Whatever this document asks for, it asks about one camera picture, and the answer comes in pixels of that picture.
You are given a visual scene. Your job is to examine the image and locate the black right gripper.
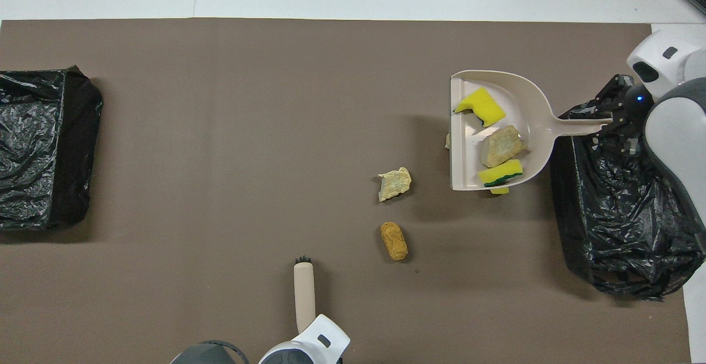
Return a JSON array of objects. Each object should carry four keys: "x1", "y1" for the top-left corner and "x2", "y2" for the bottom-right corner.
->
[{"x1": 596, "y1": 74, "x2": 649, "y2": 155}]

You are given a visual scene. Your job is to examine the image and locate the beige plastic dustpan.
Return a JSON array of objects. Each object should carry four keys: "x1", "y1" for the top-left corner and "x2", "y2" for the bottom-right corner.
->
[{"x1": 450, "y1": 70, "x2": 614, "y2": 191}]

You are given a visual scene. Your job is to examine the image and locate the notched yellow sponge piece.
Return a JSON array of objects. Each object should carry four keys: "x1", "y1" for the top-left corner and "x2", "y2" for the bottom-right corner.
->
[{"x1": 454, "y1": 87, "x2": 507, "y2": 128}]

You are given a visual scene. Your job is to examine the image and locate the orange-brown bread roll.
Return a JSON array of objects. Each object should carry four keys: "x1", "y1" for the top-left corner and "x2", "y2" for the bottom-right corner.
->
[{"x1": 379, "y1": 221, "x2": 409, "y2": 261}]

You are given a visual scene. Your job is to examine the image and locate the beige hand brush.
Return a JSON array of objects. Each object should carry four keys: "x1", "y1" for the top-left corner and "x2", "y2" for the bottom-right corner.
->
[{"x1": 293, "y1": 255, "x2": 317, "y2": 335}]

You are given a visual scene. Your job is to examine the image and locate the black bag lined bin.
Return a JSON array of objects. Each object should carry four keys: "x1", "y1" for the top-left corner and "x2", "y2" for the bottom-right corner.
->
[
  {"x1": 0, "y1": 65, "x2": 104, "y2": 231},
  {"x1": 550, "y1": 99, "x2": 697, "y2": 301}
]

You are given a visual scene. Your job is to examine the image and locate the brown table mat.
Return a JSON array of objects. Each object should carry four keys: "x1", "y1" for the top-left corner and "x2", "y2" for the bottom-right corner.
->
[{"x1": 0, "y1": 18, "x2": 691, "y2": 364}]

